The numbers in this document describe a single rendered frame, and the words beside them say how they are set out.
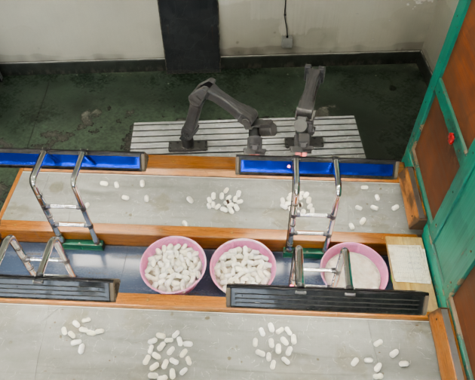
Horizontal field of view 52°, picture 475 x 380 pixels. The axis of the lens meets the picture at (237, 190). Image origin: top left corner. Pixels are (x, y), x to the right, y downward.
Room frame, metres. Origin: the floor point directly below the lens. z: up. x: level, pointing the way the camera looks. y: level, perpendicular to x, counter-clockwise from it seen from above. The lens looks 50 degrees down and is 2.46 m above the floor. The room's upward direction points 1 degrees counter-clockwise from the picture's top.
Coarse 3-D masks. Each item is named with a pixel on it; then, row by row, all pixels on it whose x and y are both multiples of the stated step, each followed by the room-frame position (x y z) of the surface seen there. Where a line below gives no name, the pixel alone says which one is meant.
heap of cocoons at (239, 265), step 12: (228, 252) 1.11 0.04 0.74; (240, 252) 1.11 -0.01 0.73; (252, 252) 1.11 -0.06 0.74; (216, 264) 1.06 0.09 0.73; (228, 264) 1.05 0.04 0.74; (240, 264) 1.06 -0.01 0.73; (252, 264) 1.05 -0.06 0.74; (264, 264) 1.05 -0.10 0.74; (216, 276) 1.01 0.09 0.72; (228, 276) 1.00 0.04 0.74; (240, 276) 1.00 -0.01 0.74; (252, 276) 1.01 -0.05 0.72; (264, 276) 1.00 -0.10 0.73
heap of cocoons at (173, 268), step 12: (156, 252) 1.12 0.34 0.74; (168, 252) 1.11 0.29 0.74; (180, 252) 1.11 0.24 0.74; (192, 252) 1.12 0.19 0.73; (156, 264) 1.07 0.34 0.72; (168, 264) 1.06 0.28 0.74; (180, 264) 1.05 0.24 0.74; (192, 264) 1.05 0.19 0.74; (156, 276) 1.01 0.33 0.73; (168, 276) 1.01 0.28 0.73; (180, 276) 1.00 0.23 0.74; (192, 276) 1.00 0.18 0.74; (156, 288) 0.96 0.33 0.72; (168, 288) 0.95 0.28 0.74; (180, 288) 0.95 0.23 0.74
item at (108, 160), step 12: (0, 156) 1.34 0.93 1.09; (12, 156) 1.34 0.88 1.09; (24, 156) 1.34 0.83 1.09; (36, 156) 1.34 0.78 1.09; (48, 156) 1.34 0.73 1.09; (60, 156) 1.33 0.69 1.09; (72, 156) 1.33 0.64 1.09; (96, 156) 1.33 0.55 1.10; (108, 156) 1.33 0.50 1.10; (120, 156) 1.32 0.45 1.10; (132, 156) 1.32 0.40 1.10; (144, 156) 1.32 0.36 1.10; (48, 168) 1.31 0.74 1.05; (60, 168) 1.31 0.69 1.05; (72, 168) 1.31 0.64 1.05; (84, 168) 1.30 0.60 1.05; (96, 168) 1.30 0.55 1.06; (108, 168) 1.30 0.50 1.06; (120, 168) 1.30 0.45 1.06; (132, 168) 1.30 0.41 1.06; (144, 168) 1.29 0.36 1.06
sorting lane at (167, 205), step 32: (32, 192) 1.45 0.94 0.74; (64, 192) 1.45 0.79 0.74; (96, 192) 1.44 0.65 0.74; (128, 192) 1.44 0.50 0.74; (160, 192) 1.44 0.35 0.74; (192, 192) 1.44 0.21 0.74; (256, 192) 1.43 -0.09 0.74; (288, 192) 1.43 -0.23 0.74; (320, 192) 1.43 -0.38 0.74; (352, 192) 1.42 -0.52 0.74; (384, 192) 1.42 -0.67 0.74; (160, 224) 1.26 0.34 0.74; (192, 224) 1.26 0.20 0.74; (224, 224) 1.25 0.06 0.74; (256, 224) 1.25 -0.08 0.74; (320, 224) 1.25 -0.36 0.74; (384, 224) 1.24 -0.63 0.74
